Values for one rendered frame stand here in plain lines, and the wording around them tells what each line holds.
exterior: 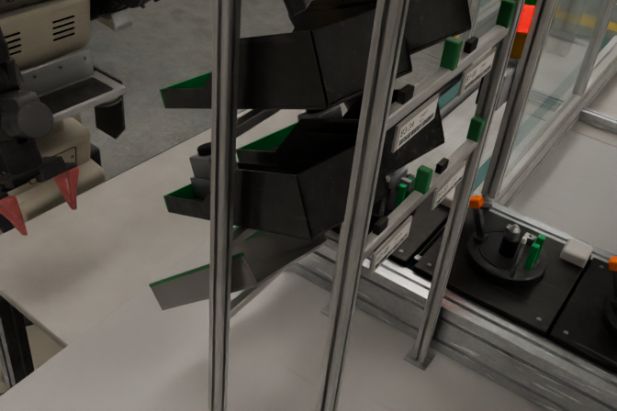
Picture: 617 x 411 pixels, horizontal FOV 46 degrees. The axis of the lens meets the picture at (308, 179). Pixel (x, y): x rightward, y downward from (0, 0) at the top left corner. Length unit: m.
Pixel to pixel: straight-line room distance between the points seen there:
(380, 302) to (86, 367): 0.50
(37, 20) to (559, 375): 1.13
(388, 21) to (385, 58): 0.03
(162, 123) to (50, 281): 2.12
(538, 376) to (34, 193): 1.10
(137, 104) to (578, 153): 2.26
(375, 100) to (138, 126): 2.84
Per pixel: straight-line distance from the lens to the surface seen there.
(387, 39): 0.60
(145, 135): 3.35
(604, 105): 2.21
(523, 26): 1.33
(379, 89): 0.62
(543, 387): 1.24
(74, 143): 1.71
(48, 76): 1.56
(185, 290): 1.03
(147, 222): 1.49
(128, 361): 1.23
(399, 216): 0.81
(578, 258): 1.37
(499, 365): 1.25
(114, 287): 1.36
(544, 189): 1.75
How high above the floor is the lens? 1.80
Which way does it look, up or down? 36 degrees down
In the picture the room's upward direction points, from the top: 6 degrees clockwise
